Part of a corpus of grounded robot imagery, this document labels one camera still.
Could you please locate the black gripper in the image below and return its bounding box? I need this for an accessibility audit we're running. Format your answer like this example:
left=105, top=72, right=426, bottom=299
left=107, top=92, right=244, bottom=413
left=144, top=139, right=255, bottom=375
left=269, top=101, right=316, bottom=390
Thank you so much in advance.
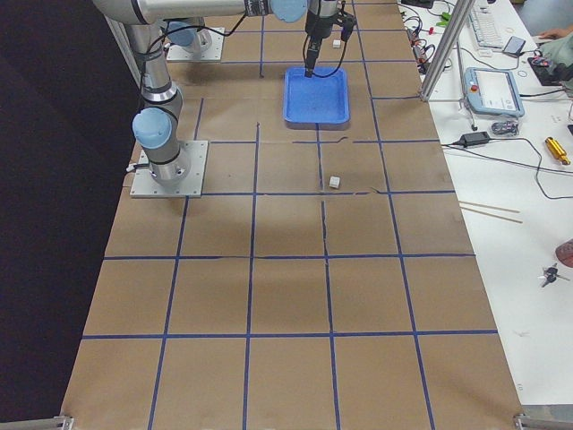
left=304, top=0, right=337, bottom=78

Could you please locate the blue plastic tray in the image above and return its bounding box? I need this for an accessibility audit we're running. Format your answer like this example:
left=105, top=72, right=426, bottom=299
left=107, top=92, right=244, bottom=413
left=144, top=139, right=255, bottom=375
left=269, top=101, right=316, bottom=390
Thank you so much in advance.
left=283, top=67, right=350, bottom=125

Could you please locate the white keyboard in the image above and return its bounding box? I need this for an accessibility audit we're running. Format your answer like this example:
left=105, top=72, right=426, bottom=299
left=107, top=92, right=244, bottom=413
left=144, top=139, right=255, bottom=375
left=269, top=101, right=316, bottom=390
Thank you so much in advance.
left=468, top=1, right=504, bottom=50

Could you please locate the black power adapter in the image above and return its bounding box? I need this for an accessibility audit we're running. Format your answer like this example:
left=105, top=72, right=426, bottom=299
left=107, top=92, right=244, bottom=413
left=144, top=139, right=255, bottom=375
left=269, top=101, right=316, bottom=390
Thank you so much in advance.
left=458, top=132, right=491, bottom=148

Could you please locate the blue teach pendant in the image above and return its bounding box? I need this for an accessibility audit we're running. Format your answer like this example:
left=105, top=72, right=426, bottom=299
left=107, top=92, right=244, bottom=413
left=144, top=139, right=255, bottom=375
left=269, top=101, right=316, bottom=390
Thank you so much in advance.
left=464, top=67, right=525, bottom=118

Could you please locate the smartphone on desk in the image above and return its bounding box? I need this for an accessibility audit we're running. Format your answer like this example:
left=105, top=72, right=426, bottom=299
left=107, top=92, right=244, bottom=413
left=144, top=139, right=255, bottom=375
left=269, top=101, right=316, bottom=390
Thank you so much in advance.
left=502, top=36, right=526, bottom=57

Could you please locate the wooden stick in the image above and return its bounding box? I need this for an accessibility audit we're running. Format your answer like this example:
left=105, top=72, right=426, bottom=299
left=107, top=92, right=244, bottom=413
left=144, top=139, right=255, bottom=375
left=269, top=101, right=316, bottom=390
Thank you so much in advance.
left=458, top=201, right=523, bottom=224

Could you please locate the yellow metal tool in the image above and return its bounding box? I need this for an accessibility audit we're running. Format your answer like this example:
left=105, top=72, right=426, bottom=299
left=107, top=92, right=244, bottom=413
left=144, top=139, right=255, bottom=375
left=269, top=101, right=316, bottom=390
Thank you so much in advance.
left=544, top=137, right=571, bottom=166

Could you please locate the bunch of keys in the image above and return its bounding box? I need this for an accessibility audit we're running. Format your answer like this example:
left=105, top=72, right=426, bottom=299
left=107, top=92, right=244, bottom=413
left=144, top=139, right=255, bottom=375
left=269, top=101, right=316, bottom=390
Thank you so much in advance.
left=540, top=263, right=570, bottom=288

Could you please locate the black camera mount wrist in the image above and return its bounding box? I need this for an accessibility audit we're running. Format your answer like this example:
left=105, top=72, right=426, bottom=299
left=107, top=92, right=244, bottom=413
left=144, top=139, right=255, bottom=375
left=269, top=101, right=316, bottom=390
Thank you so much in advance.
left=336, top=9, right=357, bottom=43

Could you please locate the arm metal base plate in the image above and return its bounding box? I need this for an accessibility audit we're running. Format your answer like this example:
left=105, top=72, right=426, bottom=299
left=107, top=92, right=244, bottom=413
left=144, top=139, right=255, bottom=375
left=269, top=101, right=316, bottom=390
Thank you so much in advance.
left=164, top=29, right=224, bottom=63
left=130, top=141, right=209, bottom=198

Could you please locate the aluminium frame post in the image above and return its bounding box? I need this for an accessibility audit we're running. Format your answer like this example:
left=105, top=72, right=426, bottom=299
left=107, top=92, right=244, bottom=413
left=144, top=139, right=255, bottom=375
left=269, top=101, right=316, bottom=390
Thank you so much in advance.
left=419, top=0, right=475, bottom=101

